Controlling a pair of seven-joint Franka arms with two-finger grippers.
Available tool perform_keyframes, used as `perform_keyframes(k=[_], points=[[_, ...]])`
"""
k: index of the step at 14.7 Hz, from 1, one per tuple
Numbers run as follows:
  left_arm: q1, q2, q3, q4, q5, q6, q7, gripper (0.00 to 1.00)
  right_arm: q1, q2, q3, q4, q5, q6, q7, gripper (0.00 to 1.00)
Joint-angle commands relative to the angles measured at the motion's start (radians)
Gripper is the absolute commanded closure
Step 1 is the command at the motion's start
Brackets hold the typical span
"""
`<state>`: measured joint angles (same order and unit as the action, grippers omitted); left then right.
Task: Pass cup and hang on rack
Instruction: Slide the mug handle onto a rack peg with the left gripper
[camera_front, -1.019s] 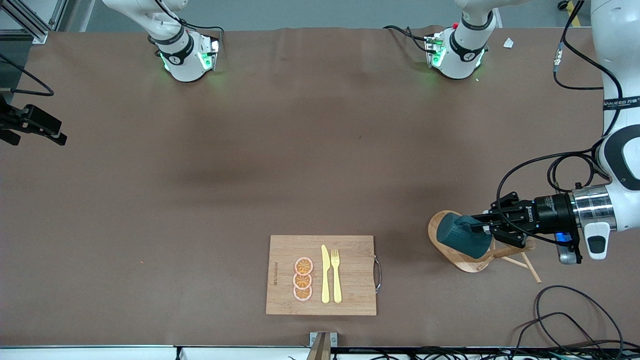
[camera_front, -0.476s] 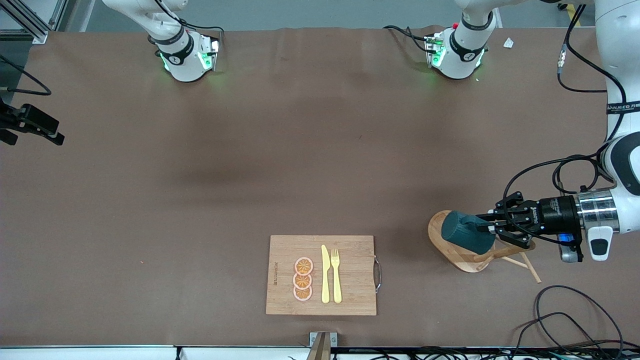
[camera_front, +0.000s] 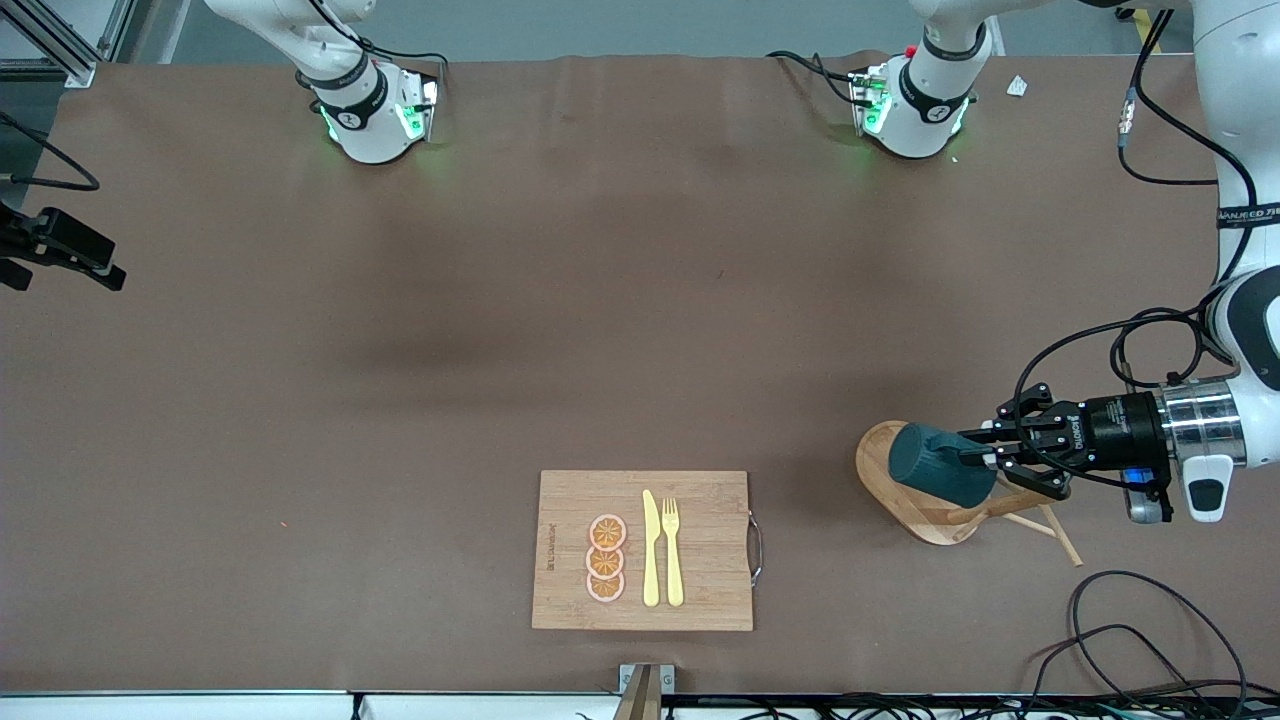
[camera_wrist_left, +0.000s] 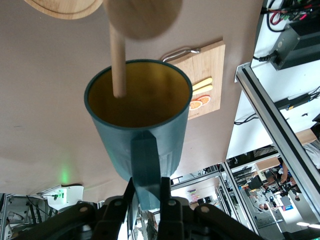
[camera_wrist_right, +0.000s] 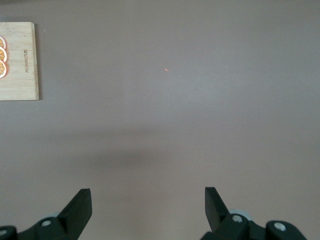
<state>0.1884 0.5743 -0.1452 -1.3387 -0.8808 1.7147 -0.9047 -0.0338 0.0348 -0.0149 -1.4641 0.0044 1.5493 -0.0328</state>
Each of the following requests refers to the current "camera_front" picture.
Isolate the teal cup yellow inside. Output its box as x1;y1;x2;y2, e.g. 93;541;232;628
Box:
888;422;999;509

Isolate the wooden mug rack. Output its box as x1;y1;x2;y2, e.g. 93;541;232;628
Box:
856;420;1084;568

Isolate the wooden cutting board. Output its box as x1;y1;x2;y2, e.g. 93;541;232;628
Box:
531;470;764;632

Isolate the yellow plastic fork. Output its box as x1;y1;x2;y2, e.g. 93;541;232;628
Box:
661;497;685;608

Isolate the yellow plastic knife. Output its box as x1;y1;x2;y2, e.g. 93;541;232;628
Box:
642;489;662;608

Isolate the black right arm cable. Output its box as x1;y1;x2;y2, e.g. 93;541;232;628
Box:
0;108;102;192

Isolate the black looped cable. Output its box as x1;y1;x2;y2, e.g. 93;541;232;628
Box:
1028;624;1206;720
1068;570;1251;706

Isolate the aluminium frame corner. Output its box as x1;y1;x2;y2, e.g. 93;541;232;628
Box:
0;0;136;89

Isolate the black right base cable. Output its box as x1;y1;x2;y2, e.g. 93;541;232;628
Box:
305;0;451;96

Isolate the black base cable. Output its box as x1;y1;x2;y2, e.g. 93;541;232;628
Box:
305;0;451;96
765;48;863;107

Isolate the black left base cable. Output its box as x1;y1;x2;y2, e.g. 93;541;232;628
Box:
765;48;863;107

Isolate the aluminium camera mount beam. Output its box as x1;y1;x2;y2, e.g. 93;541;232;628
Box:
612;663;677;720

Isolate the aluminium table edge rail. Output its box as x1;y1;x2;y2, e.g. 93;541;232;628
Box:
0;688;1280;720

